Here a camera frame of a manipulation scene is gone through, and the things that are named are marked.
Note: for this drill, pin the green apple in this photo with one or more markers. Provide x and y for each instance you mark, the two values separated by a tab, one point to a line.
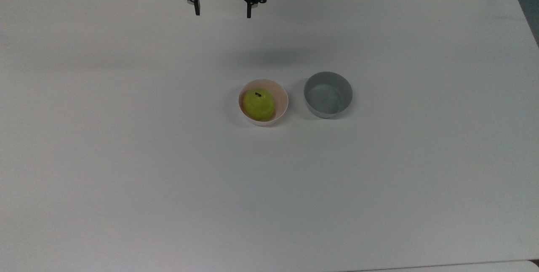
258	105

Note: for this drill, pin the pink bowl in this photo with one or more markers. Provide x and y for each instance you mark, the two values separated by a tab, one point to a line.
283	101

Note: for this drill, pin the grey bowl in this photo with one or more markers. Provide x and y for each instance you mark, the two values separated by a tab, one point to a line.
328	95

